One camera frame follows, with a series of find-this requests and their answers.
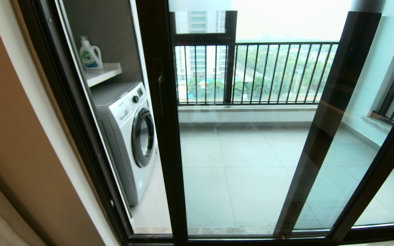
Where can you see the dark framed sliding glass door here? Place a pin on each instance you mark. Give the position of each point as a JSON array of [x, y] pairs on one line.
[[164, 136]]

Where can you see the grey stone window sill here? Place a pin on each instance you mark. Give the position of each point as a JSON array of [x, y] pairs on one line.
[[376, 123], [245, 108]]

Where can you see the black window guard railing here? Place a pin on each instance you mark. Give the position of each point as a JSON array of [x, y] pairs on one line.
[[393, 102]]

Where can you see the dark framed fixed glass panel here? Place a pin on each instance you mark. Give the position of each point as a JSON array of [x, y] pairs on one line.
[[333, 102]]

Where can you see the white laundry detergent bottle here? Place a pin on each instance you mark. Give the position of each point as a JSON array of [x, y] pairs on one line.
[[90, 56]]

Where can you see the long black balcony railing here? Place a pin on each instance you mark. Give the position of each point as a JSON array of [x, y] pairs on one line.
[[268, 43]]

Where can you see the dark brown window frame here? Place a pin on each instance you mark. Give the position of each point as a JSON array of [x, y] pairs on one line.
[[229, 68]]

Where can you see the white wall shelf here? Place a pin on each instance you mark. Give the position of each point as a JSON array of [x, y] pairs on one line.
[[103, 73]]

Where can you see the white front-load washing machine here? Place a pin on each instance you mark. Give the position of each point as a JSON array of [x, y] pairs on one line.
[[125, 136]]

